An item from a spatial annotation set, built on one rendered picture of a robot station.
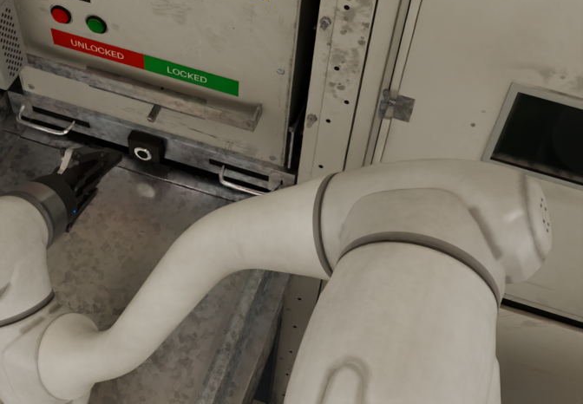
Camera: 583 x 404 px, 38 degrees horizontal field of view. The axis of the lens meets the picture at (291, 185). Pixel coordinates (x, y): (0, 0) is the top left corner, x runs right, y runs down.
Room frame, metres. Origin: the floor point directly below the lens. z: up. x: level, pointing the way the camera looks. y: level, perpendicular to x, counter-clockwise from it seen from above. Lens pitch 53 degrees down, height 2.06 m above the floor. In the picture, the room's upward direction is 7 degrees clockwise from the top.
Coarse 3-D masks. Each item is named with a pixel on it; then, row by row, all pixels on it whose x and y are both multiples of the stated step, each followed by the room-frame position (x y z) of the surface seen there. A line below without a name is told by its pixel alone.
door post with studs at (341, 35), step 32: (320, 0) 0.85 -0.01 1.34; (352, 0) 0.83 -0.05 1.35; (320, 32) 0.85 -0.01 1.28; (352, 32) 0.83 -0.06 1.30; (320, 64) 0.84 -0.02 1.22; (352, 64) 0.83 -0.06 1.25; (320, 96) 0.84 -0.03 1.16; (352, 96) 0.83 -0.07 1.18; (320, 128) 0.84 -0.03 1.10; (320, 160) 0.84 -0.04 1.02
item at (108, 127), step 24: (24, 96) 0.98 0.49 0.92; (48, 120) 0.97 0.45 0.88; (72, 120) 0.96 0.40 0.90; (96, 120) 0.95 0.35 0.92; (120, 120) 0.95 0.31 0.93; (120, 144) 0.94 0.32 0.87; (168, 144) 0.92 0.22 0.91; (192, 144) 0.92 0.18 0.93; (216, 168) 0.91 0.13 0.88; (240, 168) 0.90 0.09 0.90; (264, 168) 0.89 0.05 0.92; (288, 168) 0.89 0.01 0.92
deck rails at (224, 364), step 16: (0, 128) 0.95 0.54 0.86; (0, 144) 0.92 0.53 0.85; (0, 160) 0.89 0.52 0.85; (256, 272) 0.72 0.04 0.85; (272, 272) 0.73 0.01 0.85; (256, 288) 0.66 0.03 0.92; (240, 304) 0.66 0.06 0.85; (256, 304) 0.66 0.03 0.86; (240, 320) 0.63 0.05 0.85; (224, 336) 0.60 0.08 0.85; (240, 336) 0.58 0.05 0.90; (224, 352) 0.57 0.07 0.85; (240, 352) 0.58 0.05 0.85; (208, 368) 0.54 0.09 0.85; (224, 368) 0.52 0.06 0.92; (208, 384) 0.52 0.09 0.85; (224, 384) 0.51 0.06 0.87; (208, 400) 0.49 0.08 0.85; (224, 400) 0.50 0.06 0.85
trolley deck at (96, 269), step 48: (0, 192) 0.82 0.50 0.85; (144, 192) 0.86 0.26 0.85; (192, 192) 0.87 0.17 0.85; (96, 240) 0.75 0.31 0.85; (144, 240) 0.76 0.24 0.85; (96, 288) 0.66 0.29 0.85; (240, 288) 0.69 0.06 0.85; (288, 288) 0.73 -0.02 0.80; (192, 336) 0.59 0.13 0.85; (96, 384) 0.50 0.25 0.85; (144, 384) 0.51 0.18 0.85; (192, 384) 0.52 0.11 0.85; (240, 384) 0.53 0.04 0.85
